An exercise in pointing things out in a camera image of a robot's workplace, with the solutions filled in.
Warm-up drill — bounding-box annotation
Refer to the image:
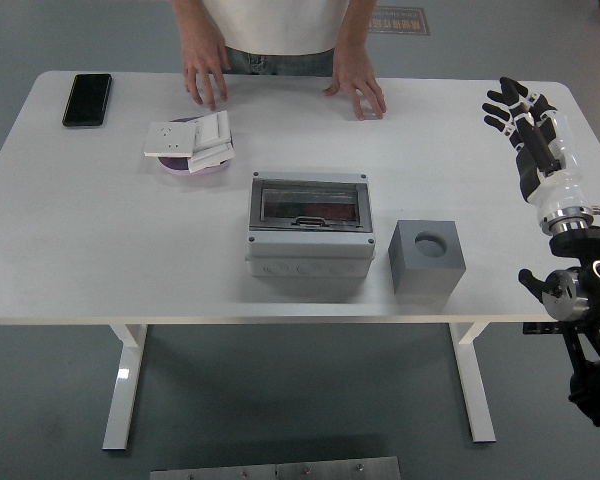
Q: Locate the grey plastic junction box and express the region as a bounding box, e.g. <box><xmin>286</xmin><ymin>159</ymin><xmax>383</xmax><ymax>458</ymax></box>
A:
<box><xmin>244</xmin><ymin>172</ymin><xmax>376</xmax><ymax>279</ymax></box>

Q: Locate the orange cylindrical battery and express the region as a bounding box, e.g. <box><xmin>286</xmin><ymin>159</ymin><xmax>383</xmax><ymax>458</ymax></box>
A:
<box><xmin>304</xmin><ymin>202</ymin><xmax>356</xmax><ymax>221</ymax></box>

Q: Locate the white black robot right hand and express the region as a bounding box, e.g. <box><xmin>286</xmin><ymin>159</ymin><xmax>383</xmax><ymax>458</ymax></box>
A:
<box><xmin>481</xmin><ymin>76</ymin><xmax>592</xmax><ymax>225</ymax></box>

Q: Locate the grey block with round hole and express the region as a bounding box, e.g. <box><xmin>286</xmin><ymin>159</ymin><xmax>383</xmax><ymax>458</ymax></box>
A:
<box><xmin>388</xmin><ymin>219</ymin><xmax>467</xmax><ymax>296</ymax></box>

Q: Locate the person's left hand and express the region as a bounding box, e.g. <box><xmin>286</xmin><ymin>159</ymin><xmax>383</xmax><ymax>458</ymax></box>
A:
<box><xmin>322</xmin><ymin>44</ymin><xmax>387</xmax><ymax>121</ymax></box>

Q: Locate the purple shallow bowl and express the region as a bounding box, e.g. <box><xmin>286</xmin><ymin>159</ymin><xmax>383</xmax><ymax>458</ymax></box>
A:
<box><xmin>157</xmin><ymin>115</ymin><xmax>236</xmax><ymax>176</ymax></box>

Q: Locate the white wall socket panel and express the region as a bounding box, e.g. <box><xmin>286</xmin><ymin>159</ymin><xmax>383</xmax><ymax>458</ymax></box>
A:
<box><xmin>144</xmin><ymin>123</ymin><xmax>201</xmax><ymax>159</ymax></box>

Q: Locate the person's right hand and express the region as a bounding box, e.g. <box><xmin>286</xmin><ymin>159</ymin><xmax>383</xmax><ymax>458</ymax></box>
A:
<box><xmin>182</xmin><ymin>37</ymin><xmax>232</xmax><ymax>111</ymax></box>

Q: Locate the transparent hinged box lid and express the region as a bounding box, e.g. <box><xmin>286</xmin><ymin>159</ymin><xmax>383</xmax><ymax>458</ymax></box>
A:
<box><xmin>249</xmin><ymin>179</ymin><xmax>372</xmax><ymax>232</ymax></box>

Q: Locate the grey box cover frame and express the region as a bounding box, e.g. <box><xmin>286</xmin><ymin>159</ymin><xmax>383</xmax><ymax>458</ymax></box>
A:
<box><xmin>244</xmin><ymin>172</ymin><xmax>376</xmax><ymax>259</ymax></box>

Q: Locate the white table leg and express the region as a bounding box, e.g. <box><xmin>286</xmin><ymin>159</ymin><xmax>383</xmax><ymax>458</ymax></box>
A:
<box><xmin>449</xmin><ymin>322</ymin><xmax>497</xmax><ymax>444</ymax></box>
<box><xmin>102</xmin><ymin>323</ymin><xmax>149</xmax><ymax>451</ymax></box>

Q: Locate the brown floor sign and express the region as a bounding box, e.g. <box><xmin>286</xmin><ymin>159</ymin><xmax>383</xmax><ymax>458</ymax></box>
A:
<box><xmin>368</xmin><ymin>5</ymin><xmax>431</xmax><ymax>36</ymax></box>

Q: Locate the person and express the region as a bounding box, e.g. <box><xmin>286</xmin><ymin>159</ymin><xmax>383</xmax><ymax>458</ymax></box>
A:
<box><xmin>172</xmin><ymin>0</ymin><xmax>387</xmax><ymax>121</ymax></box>

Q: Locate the white wall switch panel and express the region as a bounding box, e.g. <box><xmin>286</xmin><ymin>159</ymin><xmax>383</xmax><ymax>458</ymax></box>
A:
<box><xmin>187</xmin><ymin>139</ymin><xmax>237</xmax><ymax>174</ymax></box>
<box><xmin>194</xmin><ymin>110</ymin><xmax>233</xmax><ymax>151</ymax></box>

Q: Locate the black smartphone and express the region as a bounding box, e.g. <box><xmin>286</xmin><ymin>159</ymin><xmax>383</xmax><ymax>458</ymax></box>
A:
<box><xmin>61</xmin><ymin>73</ymin><xmax>113</xmax><ymax>129</ymax></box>

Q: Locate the grey metal plate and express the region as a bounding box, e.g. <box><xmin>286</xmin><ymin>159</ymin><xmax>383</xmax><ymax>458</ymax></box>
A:
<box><xmin>149</xmin><ymin>455</ymin><xmax>401</xmax><ymax>480</ymax></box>

